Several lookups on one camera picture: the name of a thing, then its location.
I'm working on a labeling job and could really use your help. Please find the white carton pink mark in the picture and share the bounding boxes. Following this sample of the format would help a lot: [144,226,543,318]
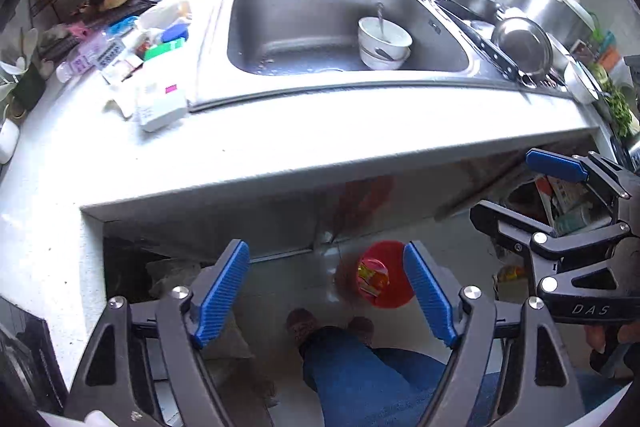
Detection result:
[134,74,189,132]

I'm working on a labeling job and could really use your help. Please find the dark utensil holder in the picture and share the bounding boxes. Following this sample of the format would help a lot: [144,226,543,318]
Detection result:
[0,27,48,112]

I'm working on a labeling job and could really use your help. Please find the white lidded mug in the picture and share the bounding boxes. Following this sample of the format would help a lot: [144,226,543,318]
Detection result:
[0,119,21,165]

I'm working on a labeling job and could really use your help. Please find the colourful upright packets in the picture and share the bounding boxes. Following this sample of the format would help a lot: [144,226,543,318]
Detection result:
[597,32,626,68]

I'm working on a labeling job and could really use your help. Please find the silver kettle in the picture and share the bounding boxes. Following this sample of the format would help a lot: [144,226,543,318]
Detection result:
[520,0,596,48]

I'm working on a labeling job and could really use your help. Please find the stainless steel sink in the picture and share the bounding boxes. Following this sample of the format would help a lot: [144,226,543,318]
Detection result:
[192,0,576,112]

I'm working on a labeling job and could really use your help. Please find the green white carton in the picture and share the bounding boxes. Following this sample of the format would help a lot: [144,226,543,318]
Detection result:
[143,38,187,62]

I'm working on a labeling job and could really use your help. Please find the blue round lid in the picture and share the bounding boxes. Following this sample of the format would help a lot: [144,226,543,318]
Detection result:
[160,24,191,44]

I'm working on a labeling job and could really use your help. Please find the pile of small sachets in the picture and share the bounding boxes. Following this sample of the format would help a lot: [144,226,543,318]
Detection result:
[55,27,148,85]

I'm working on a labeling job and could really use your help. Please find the black glass appliance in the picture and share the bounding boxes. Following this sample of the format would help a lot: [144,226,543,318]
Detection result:
[0,297,68,413]

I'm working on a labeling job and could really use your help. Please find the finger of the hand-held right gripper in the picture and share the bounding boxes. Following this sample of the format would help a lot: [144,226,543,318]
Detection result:
[525,148,633,228]
[470,201,631,303]

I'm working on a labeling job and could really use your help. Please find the white bowl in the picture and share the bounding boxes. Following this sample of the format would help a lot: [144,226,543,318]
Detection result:
[361,47,412,71]
[357,17,413,58]
[565,59,603,105]

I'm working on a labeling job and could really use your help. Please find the person's right hand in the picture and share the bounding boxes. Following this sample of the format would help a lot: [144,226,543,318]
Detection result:
[582,324,633,378]

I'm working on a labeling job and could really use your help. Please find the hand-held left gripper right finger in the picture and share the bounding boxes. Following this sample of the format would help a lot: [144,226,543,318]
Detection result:
[402,241,586,427]

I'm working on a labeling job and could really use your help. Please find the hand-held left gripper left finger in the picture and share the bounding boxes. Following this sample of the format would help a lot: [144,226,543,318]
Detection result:
[65,239,251,427]

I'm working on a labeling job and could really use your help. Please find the leafy green vegetables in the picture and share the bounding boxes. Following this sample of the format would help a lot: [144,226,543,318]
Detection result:
[592,67,636,138]

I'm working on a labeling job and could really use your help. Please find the person's brown shoe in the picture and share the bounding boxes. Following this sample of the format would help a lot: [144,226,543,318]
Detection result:
[286,308,321,360]
[347,316,376,348]

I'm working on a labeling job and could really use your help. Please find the grey under-counter cabinet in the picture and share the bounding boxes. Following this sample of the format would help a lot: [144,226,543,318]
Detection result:
[102,157,501,268]

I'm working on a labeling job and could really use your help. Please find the person's blue jeans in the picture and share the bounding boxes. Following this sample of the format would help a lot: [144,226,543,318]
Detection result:
[300,326,506,427]

